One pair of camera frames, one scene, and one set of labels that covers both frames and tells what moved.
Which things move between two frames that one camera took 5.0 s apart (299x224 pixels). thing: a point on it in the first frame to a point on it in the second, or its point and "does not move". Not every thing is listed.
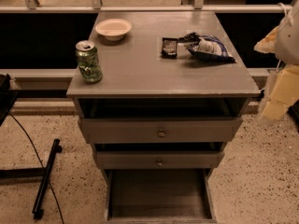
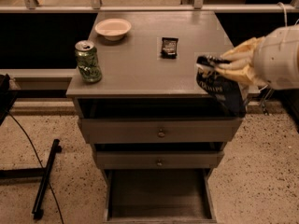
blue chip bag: (206, 48) to (220, 85)
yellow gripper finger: (267, 45) to (245, 50)
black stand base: (41, 172) does not move
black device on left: (7, 97) does not move
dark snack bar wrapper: (169, 48) does not move
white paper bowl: (113, 29) does not move
